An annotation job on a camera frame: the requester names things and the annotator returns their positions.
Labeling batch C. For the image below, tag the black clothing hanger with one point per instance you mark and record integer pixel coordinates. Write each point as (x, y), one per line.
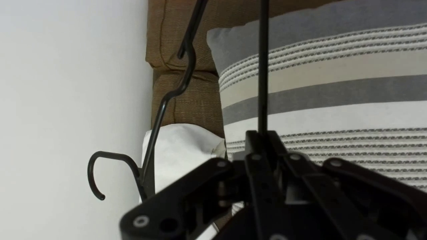
(263, 67)

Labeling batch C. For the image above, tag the grey striped throw pillow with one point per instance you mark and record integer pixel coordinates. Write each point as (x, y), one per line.
(347, 89)

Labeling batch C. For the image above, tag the brown fabric sofa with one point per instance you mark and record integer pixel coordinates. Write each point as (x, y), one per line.
(195, 98)

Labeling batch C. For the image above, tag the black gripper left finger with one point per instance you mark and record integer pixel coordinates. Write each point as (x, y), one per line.
(187, 209)

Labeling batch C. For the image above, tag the white folded cloth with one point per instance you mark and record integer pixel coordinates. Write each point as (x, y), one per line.
(182, 151)

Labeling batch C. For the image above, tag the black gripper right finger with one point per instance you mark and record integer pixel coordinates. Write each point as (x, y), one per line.
(338, 205)

